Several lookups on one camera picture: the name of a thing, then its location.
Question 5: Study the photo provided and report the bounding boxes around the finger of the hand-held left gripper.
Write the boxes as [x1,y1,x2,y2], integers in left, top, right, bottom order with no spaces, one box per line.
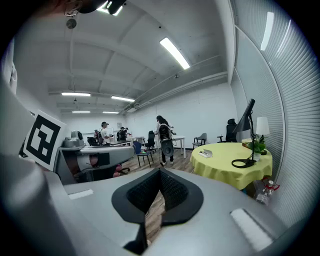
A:
[83,145,136,168]

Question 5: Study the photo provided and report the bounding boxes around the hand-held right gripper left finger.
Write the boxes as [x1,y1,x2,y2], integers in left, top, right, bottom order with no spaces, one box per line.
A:
[44,167,161,256]

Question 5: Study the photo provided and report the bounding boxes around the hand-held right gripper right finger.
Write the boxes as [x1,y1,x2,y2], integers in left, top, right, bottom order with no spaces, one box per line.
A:
[142,167,288,256]

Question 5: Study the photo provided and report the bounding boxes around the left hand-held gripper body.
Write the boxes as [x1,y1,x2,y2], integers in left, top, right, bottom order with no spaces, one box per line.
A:
[19,109,87,185]

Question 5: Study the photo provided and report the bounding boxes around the white glasses case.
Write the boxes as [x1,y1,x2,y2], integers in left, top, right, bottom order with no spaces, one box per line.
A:
[197,148,214,159]

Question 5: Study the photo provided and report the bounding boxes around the black top table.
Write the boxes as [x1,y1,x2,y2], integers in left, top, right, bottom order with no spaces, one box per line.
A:
[109,139,133,147]

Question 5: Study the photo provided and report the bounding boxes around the blue chair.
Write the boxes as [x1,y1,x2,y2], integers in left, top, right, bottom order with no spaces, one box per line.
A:
[132,140,154,168]

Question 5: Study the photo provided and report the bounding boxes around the person's grey shirt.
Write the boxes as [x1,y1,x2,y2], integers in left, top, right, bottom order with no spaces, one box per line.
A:
[0,44,63,256]

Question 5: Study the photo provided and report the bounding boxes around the clear plastic bottle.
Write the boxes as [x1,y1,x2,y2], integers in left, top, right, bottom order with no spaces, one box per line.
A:
[253,177,281,205]

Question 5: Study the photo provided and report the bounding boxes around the round table with yellow cloth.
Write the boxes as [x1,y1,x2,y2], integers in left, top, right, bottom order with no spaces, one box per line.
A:
[189,142,274,191]

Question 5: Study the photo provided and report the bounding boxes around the white rectangular table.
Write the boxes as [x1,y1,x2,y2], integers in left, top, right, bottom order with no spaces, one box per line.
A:
[171,135,187,160]

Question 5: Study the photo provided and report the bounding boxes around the grey armchair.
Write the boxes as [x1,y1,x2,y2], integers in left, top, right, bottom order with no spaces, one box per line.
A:
[191,132,208,149]

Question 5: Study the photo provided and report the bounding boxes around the green potted plant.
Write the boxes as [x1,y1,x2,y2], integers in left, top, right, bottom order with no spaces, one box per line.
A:
[246,134,268,162]

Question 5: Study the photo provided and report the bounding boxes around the ceiling pipes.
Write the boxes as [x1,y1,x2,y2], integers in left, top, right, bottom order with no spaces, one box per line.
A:
[119,71,229,115]

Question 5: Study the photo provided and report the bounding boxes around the black high-back office chair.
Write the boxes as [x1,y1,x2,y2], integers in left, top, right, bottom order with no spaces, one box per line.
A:
[216,118,238,144]

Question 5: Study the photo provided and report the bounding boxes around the black desk lamp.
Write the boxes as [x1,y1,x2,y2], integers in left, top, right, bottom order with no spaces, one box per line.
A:
[231,98,258,169]

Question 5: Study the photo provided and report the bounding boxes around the white shade table lamp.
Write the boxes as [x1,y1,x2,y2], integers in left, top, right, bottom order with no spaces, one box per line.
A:
[255,116,271,141]

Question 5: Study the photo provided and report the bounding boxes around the white window blinds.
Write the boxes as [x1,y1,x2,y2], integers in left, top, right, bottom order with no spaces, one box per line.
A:
[229,0,319,227]

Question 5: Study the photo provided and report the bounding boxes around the person's head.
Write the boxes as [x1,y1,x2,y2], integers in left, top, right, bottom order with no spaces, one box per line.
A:
[48,0,109,18]

